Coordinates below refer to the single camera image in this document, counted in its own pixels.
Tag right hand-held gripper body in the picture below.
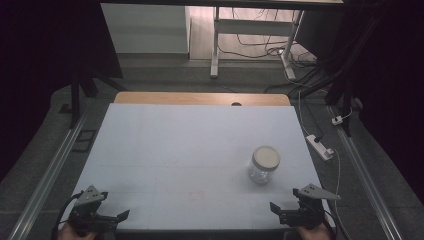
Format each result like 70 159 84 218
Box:
279 183 342 231

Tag black rectangular frame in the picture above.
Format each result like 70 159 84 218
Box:
70 128 98 154

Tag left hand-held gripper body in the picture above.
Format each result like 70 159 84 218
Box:
68 185 118 236

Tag white panel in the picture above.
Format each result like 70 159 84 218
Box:
100 3 191 55

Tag white desk frame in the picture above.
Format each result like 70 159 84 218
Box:
209 6 305 81

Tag person's right hand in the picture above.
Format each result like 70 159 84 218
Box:
296 219 335 240

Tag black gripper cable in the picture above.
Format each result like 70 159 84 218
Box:
50 191 84 240
323 209 339 240

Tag cream round jar lid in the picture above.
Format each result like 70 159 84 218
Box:
252 145 281 172

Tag person's left hand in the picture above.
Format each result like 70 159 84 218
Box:
56 222 100 240

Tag clear glass jar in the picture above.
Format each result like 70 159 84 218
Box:
247 159 278 185

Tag black floor cables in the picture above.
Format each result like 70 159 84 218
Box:
218 8 331 95

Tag aluminium rail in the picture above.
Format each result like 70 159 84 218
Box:
7 109 92 240
327 105 405 240

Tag black metal stand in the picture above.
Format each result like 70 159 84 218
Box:
323 13 388 138
59 64 128 130

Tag white power strip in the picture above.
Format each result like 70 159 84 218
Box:
305 133 335 162

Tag wooden table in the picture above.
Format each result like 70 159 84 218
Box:
113 91 292 107

